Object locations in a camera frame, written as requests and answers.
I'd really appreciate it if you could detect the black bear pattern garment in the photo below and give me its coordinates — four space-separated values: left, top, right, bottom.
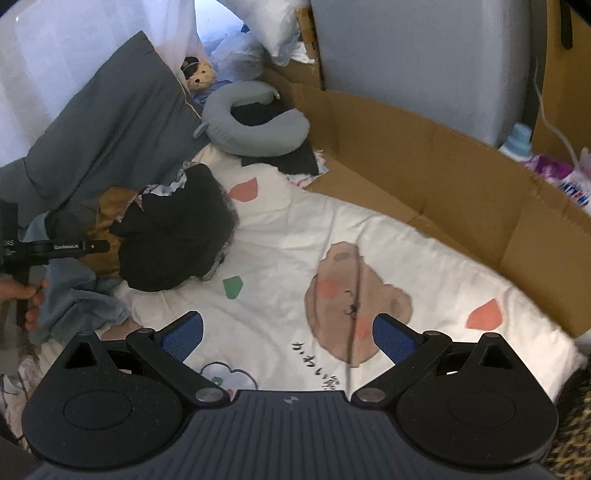
110 164 239 292

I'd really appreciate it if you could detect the person left hand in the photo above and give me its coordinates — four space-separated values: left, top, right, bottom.
0 279 49 332

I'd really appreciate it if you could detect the light blue cloth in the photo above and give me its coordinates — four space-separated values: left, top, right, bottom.
28 258 130 346

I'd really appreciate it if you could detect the brown crumpled garment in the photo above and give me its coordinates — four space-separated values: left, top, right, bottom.
81 187 136 278

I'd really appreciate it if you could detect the cream bear print quilt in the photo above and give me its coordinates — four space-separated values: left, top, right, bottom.
101 147 585 397

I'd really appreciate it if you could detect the brown cardboard box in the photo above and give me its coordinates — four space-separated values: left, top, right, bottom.
263 70 590 337

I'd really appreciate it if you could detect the grey blue pillow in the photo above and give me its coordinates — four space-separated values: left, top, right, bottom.
1 32 209 237

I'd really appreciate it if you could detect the leopard print garment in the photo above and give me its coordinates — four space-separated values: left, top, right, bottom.
545 397 591 480

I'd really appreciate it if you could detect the black cloth under neck pillow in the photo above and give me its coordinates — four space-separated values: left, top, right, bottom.
231 100 320 176

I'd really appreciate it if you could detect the blue cap detergent bottle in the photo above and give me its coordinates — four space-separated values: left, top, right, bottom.
499 123 532 162

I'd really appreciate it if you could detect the grey neck pillow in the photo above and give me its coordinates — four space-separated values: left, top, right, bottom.
193 80 312 159

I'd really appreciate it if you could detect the purple white detergent bag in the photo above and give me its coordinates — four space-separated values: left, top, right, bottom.
525 148 591 214

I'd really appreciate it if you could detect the small plush bear toy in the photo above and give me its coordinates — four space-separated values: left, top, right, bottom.
181 56 216 93

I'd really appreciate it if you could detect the grey plastic wrapped appliance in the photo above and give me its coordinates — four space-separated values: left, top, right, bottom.
311 0 531 145

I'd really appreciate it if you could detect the white pillow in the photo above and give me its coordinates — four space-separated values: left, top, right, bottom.
221 0 311 65

